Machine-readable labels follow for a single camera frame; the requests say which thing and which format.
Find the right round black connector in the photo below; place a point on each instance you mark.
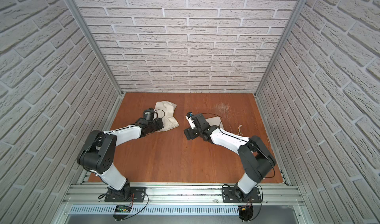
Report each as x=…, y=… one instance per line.
x=245, y=213

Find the left small circuit board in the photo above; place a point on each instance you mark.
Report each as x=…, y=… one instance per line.
x=122, y=209

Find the left corner aluminium post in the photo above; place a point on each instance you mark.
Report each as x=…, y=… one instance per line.
x=74, y=9

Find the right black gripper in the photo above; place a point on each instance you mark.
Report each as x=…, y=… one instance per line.
x=186, y=134

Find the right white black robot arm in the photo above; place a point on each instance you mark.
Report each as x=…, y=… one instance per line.
x=256, y=159

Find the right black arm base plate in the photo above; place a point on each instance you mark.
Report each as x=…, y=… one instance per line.
x=235, y=195

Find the cream cloth soil bag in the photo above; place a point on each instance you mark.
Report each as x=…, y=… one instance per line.
x=165, y=110
x=217, y=121

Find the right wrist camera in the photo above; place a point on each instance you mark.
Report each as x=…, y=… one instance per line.
x=189, y=117

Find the cream bag drawstring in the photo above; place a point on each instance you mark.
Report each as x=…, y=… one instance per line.
x=239, y=130

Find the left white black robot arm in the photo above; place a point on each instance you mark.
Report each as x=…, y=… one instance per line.
x=99, y=150

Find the aluminium front rail frame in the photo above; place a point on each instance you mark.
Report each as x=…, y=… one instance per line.
x=178, y=198

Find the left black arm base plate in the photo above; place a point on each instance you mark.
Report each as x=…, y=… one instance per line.
x=126, y=194

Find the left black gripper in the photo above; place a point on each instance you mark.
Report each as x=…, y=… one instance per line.
x=159, y=125

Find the right corner aluminium post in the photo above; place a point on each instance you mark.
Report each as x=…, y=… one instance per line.
x=283, y=39

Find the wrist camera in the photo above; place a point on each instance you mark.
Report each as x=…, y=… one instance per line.
x=189, y=117
x=150, y=114

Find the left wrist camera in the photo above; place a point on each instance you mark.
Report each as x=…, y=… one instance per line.
x=150, y=114

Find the corner aluminium post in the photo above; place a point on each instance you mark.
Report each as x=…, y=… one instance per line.
x=74, y=9
x=283, y=39

